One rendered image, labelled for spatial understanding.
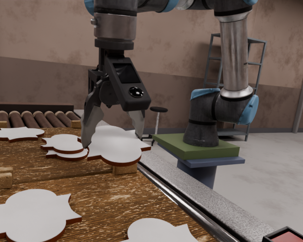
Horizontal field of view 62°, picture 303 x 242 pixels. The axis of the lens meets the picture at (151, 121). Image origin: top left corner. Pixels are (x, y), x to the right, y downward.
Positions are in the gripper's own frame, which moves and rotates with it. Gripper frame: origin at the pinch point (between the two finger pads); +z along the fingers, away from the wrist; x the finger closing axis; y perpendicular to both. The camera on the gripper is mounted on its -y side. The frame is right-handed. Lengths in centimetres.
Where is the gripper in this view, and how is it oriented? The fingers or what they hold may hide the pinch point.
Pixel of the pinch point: (114, 143)
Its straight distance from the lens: 52.2
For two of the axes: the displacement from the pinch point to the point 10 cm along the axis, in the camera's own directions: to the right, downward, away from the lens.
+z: -0.9, 9.3, 3.6
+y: -4.7, -3.6, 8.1
